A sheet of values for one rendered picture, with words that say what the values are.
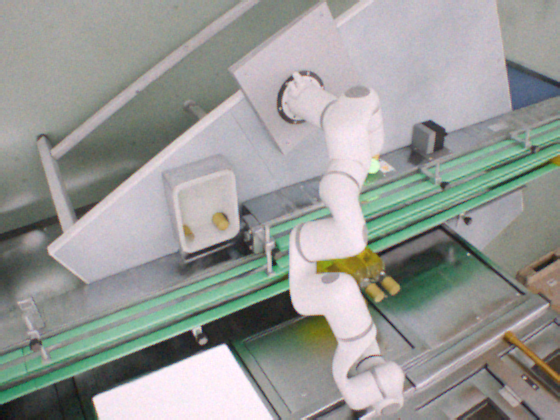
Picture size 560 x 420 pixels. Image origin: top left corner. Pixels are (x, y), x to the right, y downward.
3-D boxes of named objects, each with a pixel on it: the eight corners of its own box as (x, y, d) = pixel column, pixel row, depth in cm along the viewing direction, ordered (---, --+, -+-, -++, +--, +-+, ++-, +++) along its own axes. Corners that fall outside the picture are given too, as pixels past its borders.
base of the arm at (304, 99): (268, 89, 136) (302, 108, 125) (303, 58, 137) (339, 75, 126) (294, 127, 147) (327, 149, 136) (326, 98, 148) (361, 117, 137)
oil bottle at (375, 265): (332, 245, 167) (372, 286, 152) (332, 232, 164) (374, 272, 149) (346, 239, 169) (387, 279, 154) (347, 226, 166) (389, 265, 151)
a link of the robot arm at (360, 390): (365, 307, 112) (395, 375, 119) (311, 332, 112) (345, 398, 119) (376, 326, 104) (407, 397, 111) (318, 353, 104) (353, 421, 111)
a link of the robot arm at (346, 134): (323, 199, 117) (309, 139, 106) (352, 135, 132) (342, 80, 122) (364, 203, 113) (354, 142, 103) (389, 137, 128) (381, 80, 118)
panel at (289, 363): (88, 401, 135) (125, 512, 111) (85, 395, 133) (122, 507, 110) (360, 286, 169) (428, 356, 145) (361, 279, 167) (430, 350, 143)
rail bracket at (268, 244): (253, 260, 152) (274, 287, 143) (249, 214, 142) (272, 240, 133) (262, 257, 153) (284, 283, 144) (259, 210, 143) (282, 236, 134)
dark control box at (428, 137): (410, 144, 180) (426, 154, 175) (412, 123, 176) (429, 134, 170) (427, 138, 184) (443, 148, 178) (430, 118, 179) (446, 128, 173)
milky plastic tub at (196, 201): (173, 238, 150) (184, 255, 144) (161, 172, 136) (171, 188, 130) (227, 218, 157) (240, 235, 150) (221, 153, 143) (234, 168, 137)
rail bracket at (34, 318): (28, 318, 135) (41, 379, 119) (6, 274, 125) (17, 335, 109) (44, 312, 136) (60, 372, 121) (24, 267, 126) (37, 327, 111)
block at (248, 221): (242, 242, 156) (252, 256, 151) (239, 216, 150) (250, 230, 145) (252, 238, 157) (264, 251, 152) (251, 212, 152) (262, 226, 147)
